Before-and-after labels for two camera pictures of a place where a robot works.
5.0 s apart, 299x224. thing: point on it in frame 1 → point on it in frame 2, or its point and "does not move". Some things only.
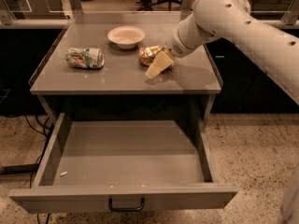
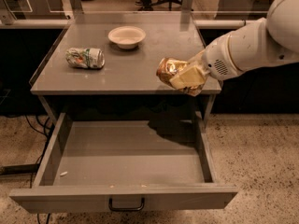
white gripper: x=174 y=46 → x=217 y=61
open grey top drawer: x=164 y=162 does not move
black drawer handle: x=125 y=208 does not move
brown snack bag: x=147 y=54 → x=168 y=67
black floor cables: x=47 y=134 does not move
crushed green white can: x=91 y=58 does not move
